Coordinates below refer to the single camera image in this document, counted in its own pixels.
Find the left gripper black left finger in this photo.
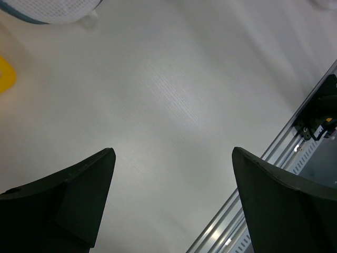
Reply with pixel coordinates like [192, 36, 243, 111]
[1, 148, 116, 252]

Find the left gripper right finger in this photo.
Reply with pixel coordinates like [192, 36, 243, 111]
[232, 147, 336, 252]

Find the clear mesh laundry bag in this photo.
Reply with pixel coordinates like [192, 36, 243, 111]
[1, 0, 102, 31]

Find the yellow plastic bin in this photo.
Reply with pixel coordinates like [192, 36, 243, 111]
[0, 55, 17, 93]

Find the aluminium front rail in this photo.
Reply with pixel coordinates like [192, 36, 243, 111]
[189, 65, 336, 252]

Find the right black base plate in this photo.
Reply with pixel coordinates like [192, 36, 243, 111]
[294, 74, 336, 141]

